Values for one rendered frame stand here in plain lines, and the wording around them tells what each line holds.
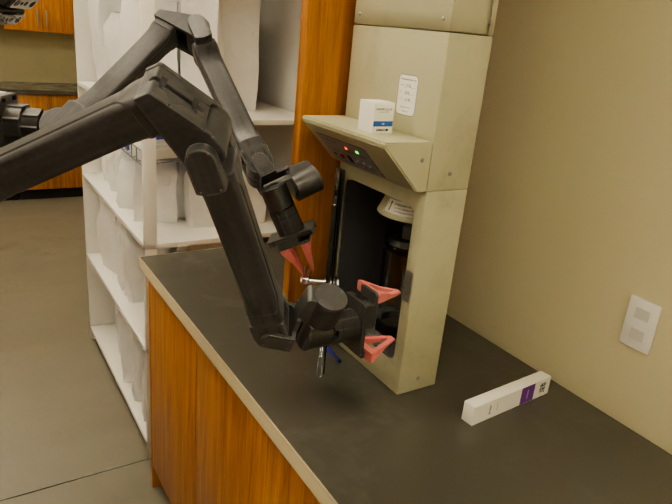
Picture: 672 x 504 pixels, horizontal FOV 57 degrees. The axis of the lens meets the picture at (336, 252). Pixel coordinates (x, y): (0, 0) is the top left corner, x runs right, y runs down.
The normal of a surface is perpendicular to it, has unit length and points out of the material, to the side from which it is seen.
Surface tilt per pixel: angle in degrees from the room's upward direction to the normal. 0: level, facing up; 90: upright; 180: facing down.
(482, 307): 90
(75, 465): 0
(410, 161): 90
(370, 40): 90
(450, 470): 0
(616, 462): 0
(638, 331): 90
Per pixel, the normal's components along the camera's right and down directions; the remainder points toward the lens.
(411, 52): -0.85, 0.11
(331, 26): 0.52, 0.33
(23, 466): 0.09, -0.94
